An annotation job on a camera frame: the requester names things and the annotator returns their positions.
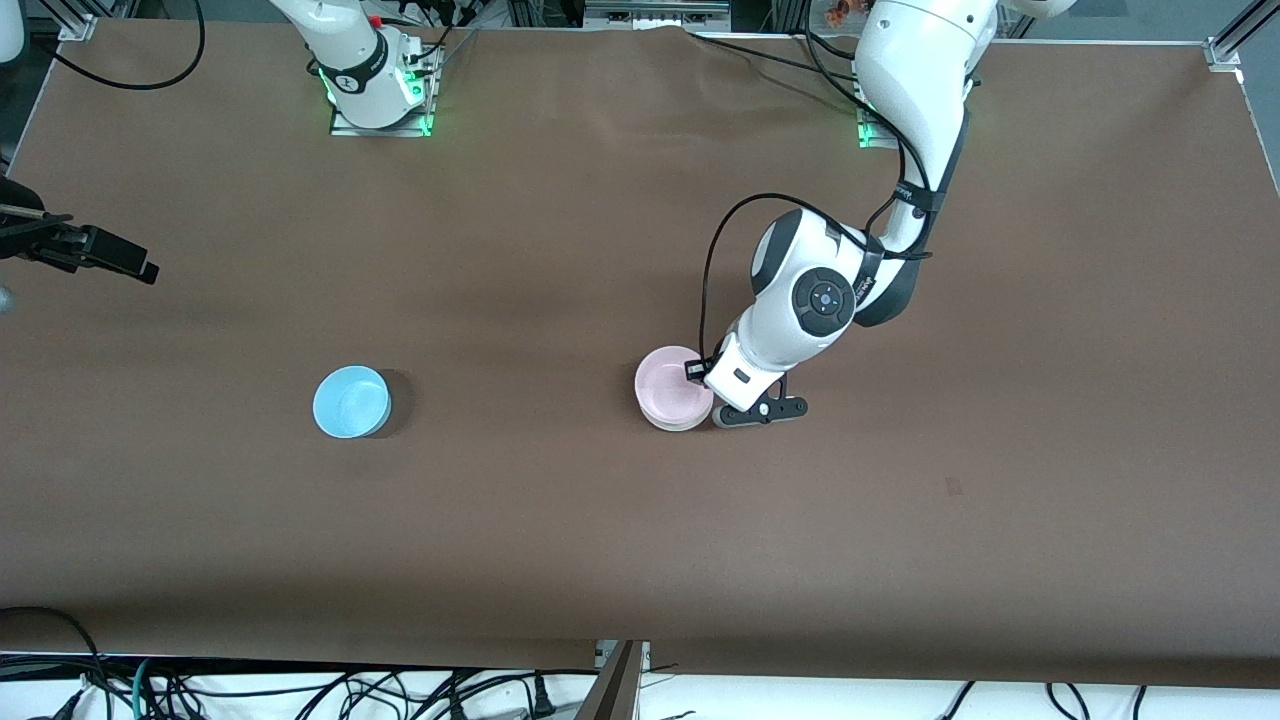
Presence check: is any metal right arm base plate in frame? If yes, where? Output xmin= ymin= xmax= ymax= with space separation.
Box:
xmin=328 ymin=38 xmax=435 ymax=139

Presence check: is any pink bowl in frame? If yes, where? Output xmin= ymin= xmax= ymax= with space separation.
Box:
xmin=635 ymin=345 xmax=716 ymax=423

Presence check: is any aluminium frame post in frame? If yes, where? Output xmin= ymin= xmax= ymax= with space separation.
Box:
xmin=575 ymin=640 xmax=651 ymax=720

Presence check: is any brown table cover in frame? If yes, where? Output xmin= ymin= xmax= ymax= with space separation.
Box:
xmin=0 ymin=20 xmax=1280 ymax=691

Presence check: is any blue bowl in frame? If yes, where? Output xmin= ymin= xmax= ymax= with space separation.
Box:
xmin=312 ymin=364 xmax=393 ymax=440

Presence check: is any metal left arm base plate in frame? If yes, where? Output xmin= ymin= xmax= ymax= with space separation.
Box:
xmin=856 ymin=105 xmax=906 ymax=151

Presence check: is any white bowl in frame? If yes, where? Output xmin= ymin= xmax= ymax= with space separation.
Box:
xmin=640 ymin=400 xmax=715 ymax=434

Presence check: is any thick black cable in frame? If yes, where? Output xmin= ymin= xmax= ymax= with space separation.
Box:
xmin=0 ymin=605 xmax=106 ymax=720

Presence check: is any black looping cable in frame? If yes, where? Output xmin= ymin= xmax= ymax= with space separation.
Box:
xmin=38 ymin=0 xmax=207 ymax=92

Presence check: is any black base cable bundle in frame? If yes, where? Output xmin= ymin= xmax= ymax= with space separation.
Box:
xmin=393 ymin=0 xmax=483 ymax=76

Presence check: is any black cable with plug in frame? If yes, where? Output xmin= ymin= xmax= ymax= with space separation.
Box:
xmin=440 ymin=672 xmax=558 ymax=719

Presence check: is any aluminium frame rail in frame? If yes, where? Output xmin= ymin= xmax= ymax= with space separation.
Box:
xmin=505 ymin=0 xmax=736 ymax=31

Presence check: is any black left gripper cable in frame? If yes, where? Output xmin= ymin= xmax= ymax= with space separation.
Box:
xmin=696 ymin=192 xmax=936 ymax=373

